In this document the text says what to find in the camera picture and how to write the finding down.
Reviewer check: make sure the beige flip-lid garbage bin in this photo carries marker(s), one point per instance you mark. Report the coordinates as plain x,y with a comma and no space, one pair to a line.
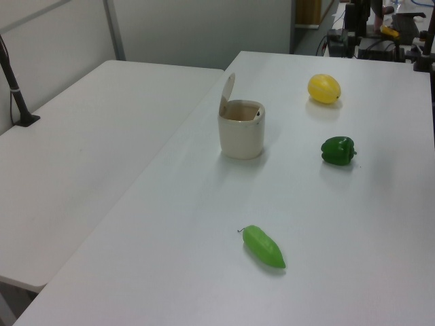
241,139

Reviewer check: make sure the green cucumber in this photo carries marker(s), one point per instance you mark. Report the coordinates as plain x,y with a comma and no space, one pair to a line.
263,246

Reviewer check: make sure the green bell pepper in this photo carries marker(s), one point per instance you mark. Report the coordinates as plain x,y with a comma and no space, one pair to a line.
337,151

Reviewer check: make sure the yellow striped melon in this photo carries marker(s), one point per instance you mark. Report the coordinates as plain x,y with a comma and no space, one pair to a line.
324,89

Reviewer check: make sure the white side table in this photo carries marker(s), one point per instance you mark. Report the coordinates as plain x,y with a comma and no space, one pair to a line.
85,142

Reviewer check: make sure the black electronics box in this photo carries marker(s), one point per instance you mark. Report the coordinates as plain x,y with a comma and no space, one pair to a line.
338,42

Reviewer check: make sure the wooden cabinet panel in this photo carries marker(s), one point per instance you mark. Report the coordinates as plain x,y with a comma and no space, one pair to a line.
307,12

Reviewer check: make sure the yellow hand tool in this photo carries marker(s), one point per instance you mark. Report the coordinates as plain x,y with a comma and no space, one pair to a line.
389,31

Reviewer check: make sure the black clamp stand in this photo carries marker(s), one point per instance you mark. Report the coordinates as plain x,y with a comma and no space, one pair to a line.
424,56

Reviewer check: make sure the black camera stand pole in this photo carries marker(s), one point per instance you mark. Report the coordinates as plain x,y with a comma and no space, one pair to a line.
17,96

